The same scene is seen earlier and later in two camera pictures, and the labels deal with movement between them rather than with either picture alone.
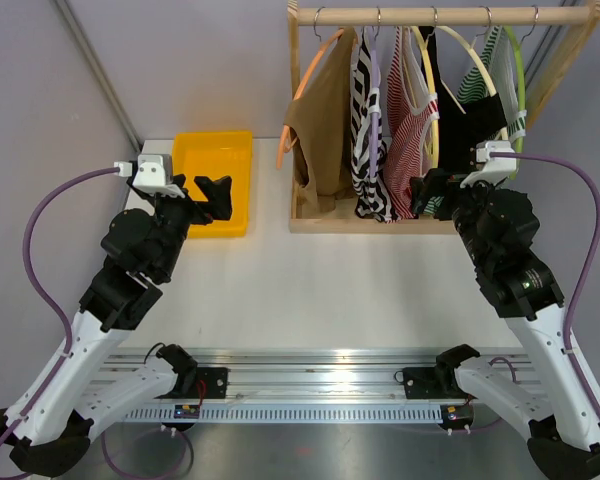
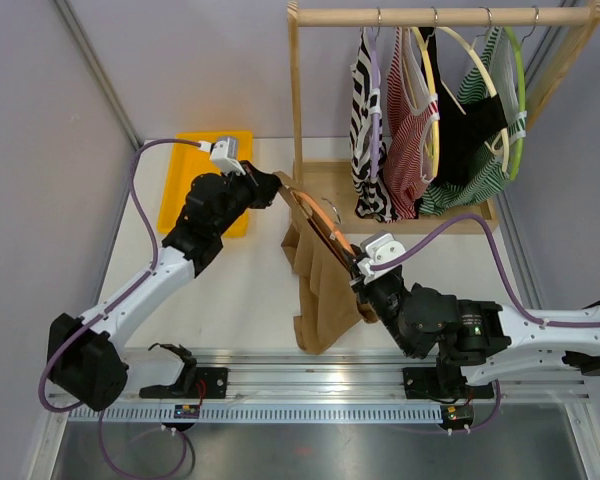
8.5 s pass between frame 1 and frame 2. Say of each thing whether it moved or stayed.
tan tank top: moved
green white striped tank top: stayed
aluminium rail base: stayed
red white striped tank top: stayed
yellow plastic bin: stayed
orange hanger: moved
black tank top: stayed
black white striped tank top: stayed
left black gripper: moved
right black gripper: moved
